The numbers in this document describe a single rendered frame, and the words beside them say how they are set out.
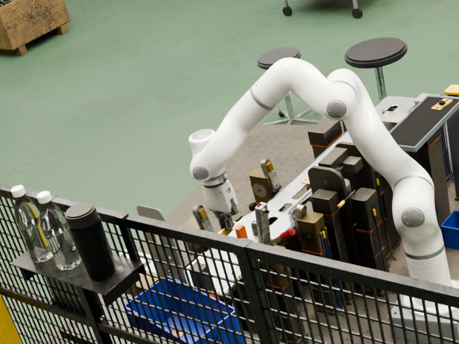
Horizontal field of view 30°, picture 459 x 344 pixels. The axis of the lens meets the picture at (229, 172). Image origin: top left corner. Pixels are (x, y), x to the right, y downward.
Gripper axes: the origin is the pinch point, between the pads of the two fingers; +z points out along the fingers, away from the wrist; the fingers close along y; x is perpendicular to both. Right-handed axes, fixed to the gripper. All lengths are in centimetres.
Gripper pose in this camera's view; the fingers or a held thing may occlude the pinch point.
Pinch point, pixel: (226, 222)
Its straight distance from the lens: 270.9
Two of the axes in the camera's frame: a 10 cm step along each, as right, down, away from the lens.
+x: -6.0, 4.9, -6.3
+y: -7.7, -1.2, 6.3
